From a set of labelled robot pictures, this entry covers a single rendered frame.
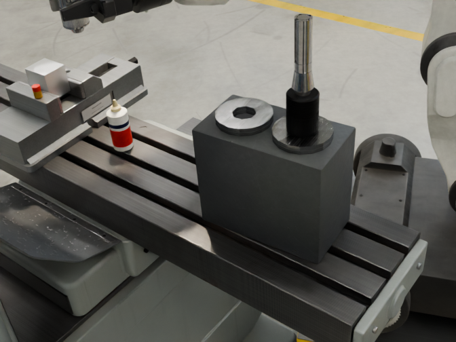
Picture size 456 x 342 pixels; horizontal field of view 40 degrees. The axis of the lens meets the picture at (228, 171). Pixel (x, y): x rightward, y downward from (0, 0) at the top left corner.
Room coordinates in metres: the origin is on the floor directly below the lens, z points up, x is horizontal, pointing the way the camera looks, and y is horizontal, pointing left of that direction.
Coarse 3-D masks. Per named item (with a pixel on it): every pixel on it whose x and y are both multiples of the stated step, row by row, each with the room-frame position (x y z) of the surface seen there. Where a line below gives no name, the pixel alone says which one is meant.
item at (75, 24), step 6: (60, 0) 1.02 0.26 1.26; (66, 0) 1.01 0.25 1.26; (72, 0) 1.01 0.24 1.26; (78, 0) 1.02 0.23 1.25; (60, 6) 1.02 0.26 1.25; (84, 18) 1.02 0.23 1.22; (66, 24) 1.02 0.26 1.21; (72, 24) 1.01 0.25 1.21; (78, 24) 1.02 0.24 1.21; (84, 24) 1.02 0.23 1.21
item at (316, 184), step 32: (224, 128) 0.78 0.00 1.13; (256, 128) 0.77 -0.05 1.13; (320, 128) 0.75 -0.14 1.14; (352, 128) 0.76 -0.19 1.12; (224, 160) 0.76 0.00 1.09; (256, 160) 0.73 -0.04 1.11; (288, 160) 0.70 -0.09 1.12; (320, 160) 0.69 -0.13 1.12; (352, 160) 0.76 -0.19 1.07; (224, 192) 0.76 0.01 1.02; (256, 192) 0.73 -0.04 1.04; (288, 192) 0.70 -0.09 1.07; (320, 192) 0.67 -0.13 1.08; (224, 224) 0.77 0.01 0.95; (256, 224) 0.73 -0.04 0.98; (288, 224) 0.70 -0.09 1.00; (320, 224) 0.67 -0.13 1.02; (320, 256) 0.67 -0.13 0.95
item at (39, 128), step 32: (96, 64) 1.26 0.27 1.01; (128, 64) 1.25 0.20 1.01; (32, 96) 1.07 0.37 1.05; (64, 96) 1.15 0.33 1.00; (96, 96) 1.14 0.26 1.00; (128, 96) 1.20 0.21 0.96; (0, 128) 1.03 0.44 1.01; (32, 128) 1.02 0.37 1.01; (64, 128) 1.06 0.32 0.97; (32, 160) 0.99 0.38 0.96
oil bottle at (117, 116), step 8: (112, 112) 1.02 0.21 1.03; (120, 112) 1.02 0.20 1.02; (112, 120) 1.01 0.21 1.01; (120, 120) 1.01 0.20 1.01; (128, 120) 1.03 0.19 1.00; (112, 128) 1.02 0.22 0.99; (120, 128) 1.01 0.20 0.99; (128, 128) 1.02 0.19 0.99; (112, 136) 1.02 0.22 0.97; (120, 136) 1.01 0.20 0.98; (128, 136) 1.02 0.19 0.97; (120, 144) 1.01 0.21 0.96; (128, 144) 1.02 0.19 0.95
